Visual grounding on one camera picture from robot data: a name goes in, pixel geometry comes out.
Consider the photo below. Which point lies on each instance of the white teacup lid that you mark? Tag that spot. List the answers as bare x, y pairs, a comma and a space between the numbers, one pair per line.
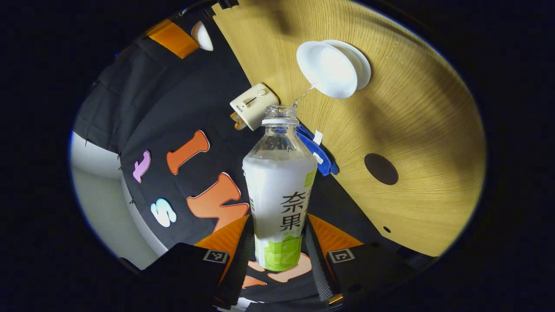
202, 36

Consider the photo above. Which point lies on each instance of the white teacup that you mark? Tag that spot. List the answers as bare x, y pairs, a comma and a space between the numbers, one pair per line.
329, 69

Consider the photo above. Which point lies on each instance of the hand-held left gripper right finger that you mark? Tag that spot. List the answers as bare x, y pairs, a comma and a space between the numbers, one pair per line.
318, 273

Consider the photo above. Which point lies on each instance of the dark round coaster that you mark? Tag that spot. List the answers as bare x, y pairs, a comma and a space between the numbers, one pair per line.
381, 169

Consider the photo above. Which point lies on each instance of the black backdrop cloth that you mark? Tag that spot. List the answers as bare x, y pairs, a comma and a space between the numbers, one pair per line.
173, 99

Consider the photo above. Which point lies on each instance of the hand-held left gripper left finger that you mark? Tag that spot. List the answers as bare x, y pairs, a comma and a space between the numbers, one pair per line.
236, 273

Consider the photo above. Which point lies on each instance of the clear water bottle white label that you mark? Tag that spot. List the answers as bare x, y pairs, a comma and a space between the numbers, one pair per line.
277, 190

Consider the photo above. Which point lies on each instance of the cream toaster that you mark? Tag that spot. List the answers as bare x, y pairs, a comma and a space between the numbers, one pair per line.
256, 104

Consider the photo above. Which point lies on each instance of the brown bread slice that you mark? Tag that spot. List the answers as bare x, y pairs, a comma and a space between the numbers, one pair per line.
235, 116
241, 125

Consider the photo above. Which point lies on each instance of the blue towel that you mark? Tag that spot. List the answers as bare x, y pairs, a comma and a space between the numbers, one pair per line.
318, 151

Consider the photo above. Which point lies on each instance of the white saucer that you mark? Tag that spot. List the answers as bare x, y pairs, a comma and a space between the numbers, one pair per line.
364, 65

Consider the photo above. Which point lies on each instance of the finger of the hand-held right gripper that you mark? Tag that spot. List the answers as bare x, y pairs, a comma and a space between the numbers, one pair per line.
171, 38

